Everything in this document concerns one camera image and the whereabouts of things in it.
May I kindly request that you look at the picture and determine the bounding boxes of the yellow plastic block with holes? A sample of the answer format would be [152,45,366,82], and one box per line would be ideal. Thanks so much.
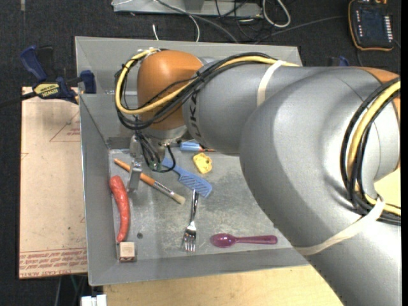
[193,152,214,175]

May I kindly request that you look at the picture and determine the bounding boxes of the metal fork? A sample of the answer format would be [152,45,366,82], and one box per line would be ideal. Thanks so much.
[181,188,200,252]

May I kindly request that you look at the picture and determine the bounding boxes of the small wooden cube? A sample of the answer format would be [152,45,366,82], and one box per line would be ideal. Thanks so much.
[118,241,138,263]

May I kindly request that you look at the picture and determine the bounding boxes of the red toy chili pepper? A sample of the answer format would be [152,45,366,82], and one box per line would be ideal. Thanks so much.
[108,175,131,244]

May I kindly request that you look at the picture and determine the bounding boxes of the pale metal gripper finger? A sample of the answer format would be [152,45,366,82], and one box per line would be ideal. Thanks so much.
[127,160,143,191]
[129,135,143,158]

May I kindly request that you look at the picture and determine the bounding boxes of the blue plastic comb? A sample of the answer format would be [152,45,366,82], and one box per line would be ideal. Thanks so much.
[161,157,213,199]

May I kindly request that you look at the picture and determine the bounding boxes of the grey metal bin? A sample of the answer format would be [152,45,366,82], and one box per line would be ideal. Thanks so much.
[75,36,315,287]

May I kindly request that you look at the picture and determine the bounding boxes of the purple plastic spoon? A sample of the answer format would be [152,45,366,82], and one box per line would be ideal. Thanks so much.
[209,233,279,249]

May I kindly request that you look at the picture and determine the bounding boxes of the orange-handled paint brush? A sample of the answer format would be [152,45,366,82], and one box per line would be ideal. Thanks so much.
[113,158,187,205]

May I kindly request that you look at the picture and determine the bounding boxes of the brown cardboard board, red print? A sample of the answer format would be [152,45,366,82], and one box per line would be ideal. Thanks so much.
[18,86,89,280]

